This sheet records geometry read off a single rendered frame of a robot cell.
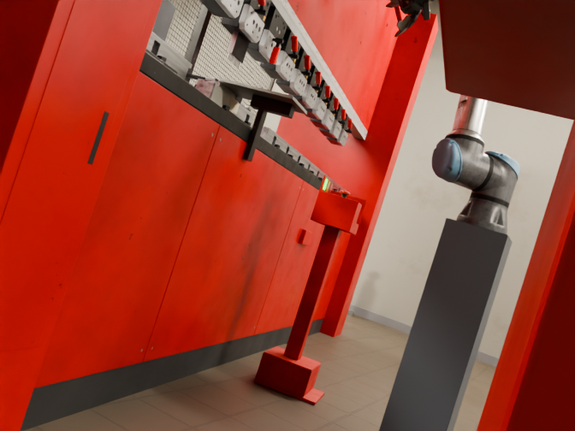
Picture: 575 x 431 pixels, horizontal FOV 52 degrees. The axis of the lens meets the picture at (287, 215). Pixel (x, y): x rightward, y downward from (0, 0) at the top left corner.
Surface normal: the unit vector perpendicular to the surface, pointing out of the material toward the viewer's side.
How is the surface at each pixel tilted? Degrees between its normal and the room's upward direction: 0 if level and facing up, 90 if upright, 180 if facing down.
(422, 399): 90
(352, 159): 90
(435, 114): 90
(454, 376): 90
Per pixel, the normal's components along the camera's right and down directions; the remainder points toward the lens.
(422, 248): -0.41, -0.15
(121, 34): 0.91, 0.29
